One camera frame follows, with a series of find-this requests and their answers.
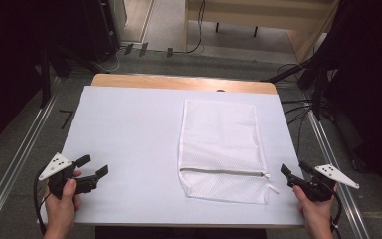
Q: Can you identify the person's right hand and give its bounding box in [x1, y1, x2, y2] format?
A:
[292, 185, 335, 233]

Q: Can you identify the black equipment cabinet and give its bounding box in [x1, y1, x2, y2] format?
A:
[81, 0, 122, 64]

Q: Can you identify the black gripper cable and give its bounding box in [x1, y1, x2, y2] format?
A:
[33, 167, 53, 235]
[329, 190, 343, 239]

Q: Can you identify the bundle of black cables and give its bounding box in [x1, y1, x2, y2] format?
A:
[277, 62, 314, 157]

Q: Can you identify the white floor cable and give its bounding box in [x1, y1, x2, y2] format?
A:
[94, 46, 127, 74]

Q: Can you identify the light wooden platform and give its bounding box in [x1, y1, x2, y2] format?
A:
[184, 0, 341, 64]

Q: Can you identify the person's left hand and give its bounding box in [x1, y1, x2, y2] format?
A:
[44, 178, 82, 233]

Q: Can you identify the white table cover sheet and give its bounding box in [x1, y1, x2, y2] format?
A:
[39, 85, 305, 227]

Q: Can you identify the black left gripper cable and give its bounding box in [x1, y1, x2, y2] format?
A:
[33, 167, 53, 235]

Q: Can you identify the black floor cable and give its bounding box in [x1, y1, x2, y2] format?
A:
[145, 0, 207, 55]

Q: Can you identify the black curtain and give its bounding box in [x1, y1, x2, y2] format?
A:
[311, 0, 382, 207]
[0, 0, 91, 155]

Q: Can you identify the black metal stand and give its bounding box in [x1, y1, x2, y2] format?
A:
[39, 46, 53, 110]

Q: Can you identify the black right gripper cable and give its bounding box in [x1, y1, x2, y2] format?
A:
[329, 190, 343, 239]

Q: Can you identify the wooden table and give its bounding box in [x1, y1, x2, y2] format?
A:
[74, 73, 305, 229]

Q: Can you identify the aluminium floor rail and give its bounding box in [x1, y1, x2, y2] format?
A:
[306, 99, 371, 239]
[0, 76, 63, 238]

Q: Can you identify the black tripod stand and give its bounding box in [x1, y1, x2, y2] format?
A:
[261, 58, 327, 122]

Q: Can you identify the person's dark clothing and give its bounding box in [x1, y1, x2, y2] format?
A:
[95, 226, 269, 239]

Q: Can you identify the white mesh laundry bag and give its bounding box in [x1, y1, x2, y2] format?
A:
[177, 99, 280, 205]

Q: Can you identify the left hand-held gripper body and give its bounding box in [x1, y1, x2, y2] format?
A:
[38, 152, 99, 200]

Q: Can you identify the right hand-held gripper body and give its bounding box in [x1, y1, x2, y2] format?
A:
[287, 163, 360, 203]

